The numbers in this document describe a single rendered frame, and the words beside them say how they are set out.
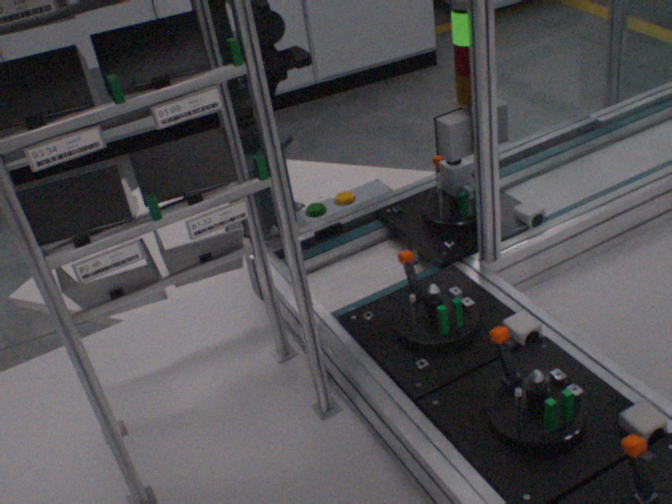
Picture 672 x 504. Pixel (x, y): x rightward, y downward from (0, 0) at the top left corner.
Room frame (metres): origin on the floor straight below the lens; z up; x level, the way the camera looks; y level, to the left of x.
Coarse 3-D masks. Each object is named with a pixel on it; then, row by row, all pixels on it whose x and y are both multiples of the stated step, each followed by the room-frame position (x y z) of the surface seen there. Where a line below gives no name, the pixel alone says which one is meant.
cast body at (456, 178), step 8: (464, 160) 1.28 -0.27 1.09; (440, 168) 1.29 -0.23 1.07; (448, 168) 1.27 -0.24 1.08; (456, 168) 1.26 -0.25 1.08; (464, 168) 1.26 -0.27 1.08; (440, 176) 1.29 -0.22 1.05; (448, 176) 1.27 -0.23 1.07; (456, 176) 1.26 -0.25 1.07; (464, 176) 1.26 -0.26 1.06; (448, 184) 1.27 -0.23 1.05; (456, 184) 1.25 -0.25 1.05; (464, 184) 1.25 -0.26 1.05; (472, 184) 1.26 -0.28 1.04; (448, 192) 1.27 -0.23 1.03; (456, 192) 1.25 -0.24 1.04; (472, 192) 1.24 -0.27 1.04
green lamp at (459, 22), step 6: (456, 18) 1.15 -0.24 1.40; (462, 18) 1.14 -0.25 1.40; (456, 24) 1.15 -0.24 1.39; (462, 24) 1.14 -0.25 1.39; (456, 30) 1.15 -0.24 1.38; (462, 30) 1.14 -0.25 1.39; (456, 36) 1.15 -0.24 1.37; (462, 36) 1.14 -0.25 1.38; (456, 42) 1.15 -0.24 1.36; (462, 42) 1.14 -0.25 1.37; (468, 42) 1.14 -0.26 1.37
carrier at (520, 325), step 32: (448, 288) 1.05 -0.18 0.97; (480, 288) 1.03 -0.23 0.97; (352, 320) 1.01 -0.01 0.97; (384, 320) 0.99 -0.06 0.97; (416, 320) 0.91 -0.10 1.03; (448, 320) 0.94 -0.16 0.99; (480, 320) 0.95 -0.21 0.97; (512, 320) 0.91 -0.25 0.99; (384, 352) 0.92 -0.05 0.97; (416, 352) 0.90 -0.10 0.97; (448, 352) 0.89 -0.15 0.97; (480, 352) 0.88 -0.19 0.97; (416, 384) 0.83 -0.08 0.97; (448, 384) 0.83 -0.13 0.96
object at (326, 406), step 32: (192, 0) 1.07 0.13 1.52; (256, 32) 0.92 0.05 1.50; (256, 64) 0.92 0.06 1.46; (224, 96) 1.08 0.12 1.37; (256, 96) 0.91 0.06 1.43; (224, 128) 1.07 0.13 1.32; (0, 160) 0.80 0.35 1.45; (0, 192) 0.79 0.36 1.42; (288, 192) 0.92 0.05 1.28; (256, 224) 1.07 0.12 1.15; (288, 224) 0.92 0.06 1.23; (32, 256) 0.80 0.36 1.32; (256, 256) 1.07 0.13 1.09; (288, 256) 0.92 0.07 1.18; (64, 320) 0.79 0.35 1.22; (288, 352) 1.08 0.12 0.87; (320, 352) 0.92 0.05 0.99; (96, 384) 0.79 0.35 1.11; (320, 384) 0.91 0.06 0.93; (96, 416) 0.79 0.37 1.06; (320, 416) 0.91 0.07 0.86; (128, 480) 0.79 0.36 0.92
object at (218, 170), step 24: (168, 144) 0.95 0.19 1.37; (192, 144) 0.95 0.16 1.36; (216, 144) 0.95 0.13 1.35; (144, 168) 0.93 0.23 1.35; (168, 168) 0.93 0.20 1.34; (192, 168) 0.93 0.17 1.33; (216, 168) 0.94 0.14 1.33; (144, 192) 0.91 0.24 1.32; (168, 192) 0.92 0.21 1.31; (192, 192) 0.92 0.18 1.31
